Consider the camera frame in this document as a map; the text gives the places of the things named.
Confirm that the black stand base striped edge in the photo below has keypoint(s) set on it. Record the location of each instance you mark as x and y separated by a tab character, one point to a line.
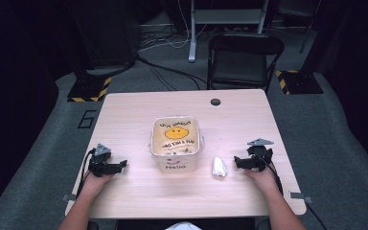
298	82
89	90

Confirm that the white wrapper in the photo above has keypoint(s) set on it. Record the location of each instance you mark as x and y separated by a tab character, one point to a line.
219	167

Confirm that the grey table edge bracket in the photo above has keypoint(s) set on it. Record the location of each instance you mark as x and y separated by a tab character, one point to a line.
300	195
68	198

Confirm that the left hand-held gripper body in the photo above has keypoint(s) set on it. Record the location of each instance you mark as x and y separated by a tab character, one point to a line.
99	158

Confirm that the black folding chair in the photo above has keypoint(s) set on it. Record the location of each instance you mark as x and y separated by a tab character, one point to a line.
244	62

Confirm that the white bin with yellow face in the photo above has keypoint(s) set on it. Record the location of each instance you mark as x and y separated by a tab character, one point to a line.
176	143

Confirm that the person's white clothing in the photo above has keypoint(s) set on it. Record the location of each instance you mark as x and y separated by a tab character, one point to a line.
182	226

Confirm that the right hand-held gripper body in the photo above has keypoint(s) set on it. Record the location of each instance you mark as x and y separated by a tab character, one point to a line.
260	155

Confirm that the person's right hand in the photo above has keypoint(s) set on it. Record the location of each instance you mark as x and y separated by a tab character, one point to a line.
262	180

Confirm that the person's left hand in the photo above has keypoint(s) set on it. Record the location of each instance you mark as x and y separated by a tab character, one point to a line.
95	182

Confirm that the white metal desk frame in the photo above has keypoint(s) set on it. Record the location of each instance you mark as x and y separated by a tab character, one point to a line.
223	22

